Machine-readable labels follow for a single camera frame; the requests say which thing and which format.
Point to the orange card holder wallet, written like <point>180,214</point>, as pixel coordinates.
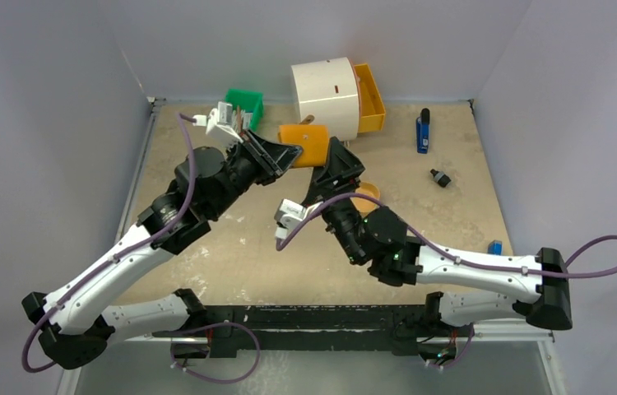
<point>312,137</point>

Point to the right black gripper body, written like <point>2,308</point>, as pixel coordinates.
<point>328,192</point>

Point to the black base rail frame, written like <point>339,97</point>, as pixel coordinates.
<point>401,329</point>

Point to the green plastic bin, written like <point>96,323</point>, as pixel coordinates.
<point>251,102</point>

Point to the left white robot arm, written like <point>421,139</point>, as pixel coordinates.
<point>77,322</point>

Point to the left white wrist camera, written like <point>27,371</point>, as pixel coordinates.
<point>220,124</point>

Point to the small black knob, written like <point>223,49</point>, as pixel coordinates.
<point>440,178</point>

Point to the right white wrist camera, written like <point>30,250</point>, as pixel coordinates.
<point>287,217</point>

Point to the orange open drawer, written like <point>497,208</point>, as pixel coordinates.
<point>372,110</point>

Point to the cream round drawer cabinet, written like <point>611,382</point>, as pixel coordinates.
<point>328,91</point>

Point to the small blue object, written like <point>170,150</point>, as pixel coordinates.
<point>495,247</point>

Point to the blue black marker pen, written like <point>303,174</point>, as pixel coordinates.
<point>422,131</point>

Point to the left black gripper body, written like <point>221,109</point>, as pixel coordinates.
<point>242,174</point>

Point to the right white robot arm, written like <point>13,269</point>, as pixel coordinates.
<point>533,287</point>

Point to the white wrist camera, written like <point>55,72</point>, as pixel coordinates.
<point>220,124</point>
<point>287,217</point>

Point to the orange oval tray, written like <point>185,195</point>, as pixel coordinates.
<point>363,205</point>

